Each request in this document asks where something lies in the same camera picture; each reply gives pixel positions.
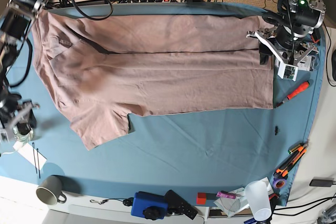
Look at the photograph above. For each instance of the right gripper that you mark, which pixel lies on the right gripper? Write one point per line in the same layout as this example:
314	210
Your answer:
22	115

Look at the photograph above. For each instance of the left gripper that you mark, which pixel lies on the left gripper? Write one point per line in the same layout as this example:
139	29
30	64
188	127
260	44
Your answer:
292	51

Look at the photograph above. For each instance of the pink T-shirt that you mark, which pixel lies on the pink T-shirt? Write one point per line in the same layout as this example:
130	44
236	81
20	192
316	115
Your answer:
99	72

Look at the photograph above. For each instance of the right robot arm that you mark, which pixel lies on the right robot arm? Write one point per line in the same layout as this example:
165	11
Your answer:
18	19

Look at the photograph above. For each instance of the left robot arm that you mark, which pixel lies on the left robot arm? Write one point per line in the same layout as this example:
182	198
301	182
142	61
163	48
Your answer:
294	30

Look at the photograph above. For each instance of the clear tape roll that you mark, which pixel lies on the clear tape roll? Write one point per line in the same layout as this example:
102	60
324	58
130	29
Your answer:
23	133

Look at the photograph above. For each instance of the black zip tie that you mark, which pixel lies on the black zip tie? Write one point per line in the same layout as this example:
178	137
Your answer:
38	164
35	165

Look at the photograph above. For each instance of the white paper card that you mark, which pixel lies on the white paper card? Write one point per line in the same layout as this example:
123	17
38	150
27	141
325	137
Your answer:
27	152

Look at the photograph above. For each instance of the orange black tool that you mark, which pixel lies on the orange black tool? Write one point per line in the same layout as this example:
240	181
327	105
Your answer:
315	36

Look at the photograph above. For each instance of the grey ceramic mug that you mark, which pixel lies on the grey ceramic mug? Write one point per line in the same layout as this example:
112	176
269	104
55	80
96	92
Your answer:
50	192

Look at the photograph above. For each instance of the black small screws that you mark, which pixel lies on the black small screws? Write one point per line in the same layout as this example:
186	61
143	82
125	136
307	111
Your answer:
276	130

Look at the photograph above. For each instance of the blue table cloth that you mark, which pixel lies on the blue table cloth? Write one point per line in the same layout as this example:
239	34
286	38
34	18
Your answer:
188	153

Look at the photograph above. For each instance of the orange black utility knife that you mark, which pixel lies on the orange black utility knife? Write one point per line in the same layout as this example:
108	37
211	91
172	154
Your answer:
283	170

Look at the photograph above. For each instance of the purple tape roll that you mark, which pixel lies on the purple tape roll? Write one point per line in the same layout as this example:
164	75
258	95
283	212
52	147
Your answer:
279	183

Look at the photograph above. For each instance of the black phone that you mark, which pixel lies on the black phone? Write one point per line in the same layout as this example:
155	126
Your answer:
322	183

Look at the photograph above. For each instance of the frosted plastic cup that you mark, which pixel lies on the frosted plastic cup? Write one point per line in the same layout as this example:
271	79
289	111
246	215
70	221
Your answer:
257	196

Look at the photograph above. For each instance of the purple small flashlight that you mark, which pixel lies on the purple small flashlight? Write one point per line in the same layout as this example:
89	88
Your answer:
224	194

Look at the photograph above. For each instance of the blue box device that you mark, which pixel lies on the blue box device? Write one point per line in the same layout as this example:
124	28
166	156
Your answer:
149	206

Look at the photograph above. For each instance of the red black block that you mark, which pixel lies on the red black block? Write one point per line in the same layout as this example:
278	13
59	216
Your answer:
202	198

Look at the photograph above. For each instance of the black remote control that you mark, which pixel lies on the black remote control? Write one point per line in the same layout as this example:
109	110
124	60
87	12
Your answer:
178	205

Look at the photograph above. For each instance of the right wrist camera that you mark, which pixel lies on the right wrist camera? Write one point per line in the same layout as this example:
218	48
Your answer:
5	136

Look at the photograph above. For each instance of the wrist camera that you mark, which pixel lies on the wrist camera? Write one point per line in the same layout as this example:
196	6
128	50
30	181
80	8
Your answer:
286	71
5	136

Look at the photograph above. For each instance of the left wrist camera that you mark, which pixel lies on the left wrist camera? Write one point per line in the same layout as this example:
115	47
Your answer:
286	71

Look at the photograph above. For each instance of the orange handle screwdriver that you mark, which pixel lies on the orange handle screwdriver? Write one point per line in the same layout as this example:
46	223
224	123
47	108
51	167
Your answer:
292	93

